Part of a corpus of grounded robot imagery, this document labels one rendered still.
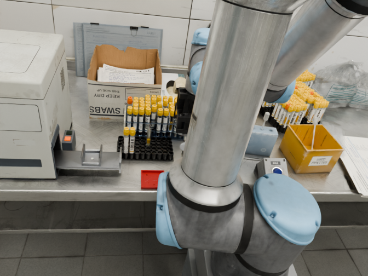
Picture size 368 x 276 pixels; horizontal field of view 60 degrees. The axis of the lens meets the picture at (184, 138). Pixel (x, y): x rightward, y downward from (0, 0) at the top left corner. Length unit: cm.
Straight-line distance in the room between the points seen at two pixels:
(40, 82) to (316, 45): 55
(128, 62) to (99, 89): 29
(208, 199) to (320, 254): 168
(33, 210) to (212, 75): 140
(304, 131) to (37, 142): 82
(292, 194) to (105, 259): 137
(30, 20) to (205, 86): 109
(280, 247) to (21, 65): 65
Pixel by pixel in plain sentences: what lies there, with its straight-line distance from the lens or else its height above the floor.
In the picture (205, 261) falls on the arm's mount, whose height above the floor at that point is 96.
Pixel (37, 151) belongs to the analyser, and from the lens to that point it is 87.
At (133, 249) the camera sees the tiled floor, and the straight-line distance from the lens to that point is 181.
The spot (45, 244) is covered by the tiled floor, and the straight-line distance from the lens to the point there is 188.
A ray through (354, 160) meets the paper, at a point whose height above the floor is 89.
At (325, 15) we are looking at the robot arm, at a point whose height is 143.
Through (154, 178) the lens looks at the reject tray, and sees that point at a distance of 92.
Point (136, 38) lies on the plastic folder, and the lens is 134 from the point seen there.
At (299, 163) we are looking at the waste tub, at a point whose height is 92.
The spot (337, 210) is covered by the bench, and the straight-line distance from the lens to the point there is 198.
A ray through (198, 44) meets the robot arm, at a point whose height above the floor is 127.
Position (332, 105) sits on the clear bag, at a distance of 154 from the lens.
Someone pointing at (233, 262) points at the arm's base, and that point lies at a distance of 62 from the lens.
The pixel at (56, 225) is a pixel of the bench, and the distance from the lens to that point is 160.
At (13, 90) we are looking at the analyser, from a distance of 78.
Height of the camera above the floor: 154
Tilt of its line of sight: 38 degrees down
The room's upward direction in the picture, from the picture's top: 10 degrees clockwise
